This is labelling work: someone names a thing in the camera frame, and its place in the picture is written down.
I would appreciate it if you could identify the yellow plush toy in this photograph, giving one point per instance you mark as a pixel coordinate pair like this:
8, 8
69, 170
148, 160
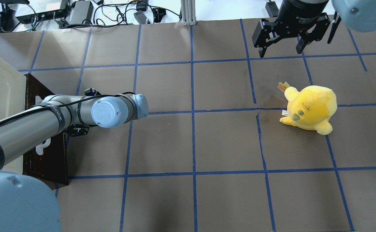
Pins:
309, 109

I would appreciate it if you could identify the black power adapter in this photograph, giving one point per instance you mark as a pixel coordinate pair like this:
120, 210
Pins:
81, 12

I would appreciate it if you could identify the white plastic storage box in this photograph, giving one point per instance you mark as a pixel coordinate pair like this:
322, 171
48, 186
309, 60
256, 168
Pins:
1, 109

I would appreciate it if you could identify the black idle gripper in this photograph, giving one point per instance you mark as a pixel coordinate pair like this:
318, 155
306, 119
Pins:
296, 14

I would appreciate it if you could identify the aluminium frame post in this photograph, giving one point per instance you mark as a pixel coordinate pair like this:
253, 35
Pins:
188, 12

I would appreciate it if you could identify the black working gripper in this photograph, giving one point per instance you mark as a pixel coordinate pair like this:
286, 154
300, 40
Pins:
77, 130

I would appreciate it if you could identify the brown paper table cover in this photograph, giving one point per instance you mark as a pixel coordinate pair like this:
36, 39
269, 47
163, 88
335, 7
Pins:
212, 155

